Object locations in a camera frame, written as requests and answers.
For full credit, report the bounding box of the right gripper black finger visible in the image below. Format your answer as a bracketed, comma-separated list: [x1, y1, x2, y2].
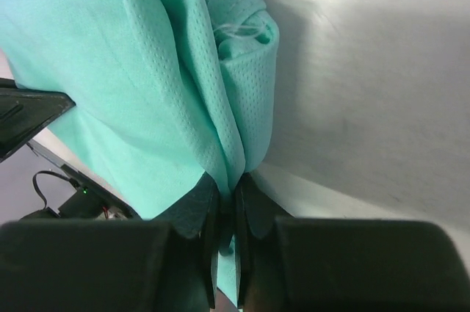
[234, 174, 465, 311]

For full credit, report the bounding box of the teal t shirt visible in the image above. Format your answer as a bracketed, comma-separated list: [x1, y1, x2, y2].
[0, 0, 281, 302]

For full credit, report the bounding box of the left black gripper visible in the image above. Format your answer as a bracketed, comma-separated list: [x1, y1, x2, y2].
[0, 79, 220, 311]

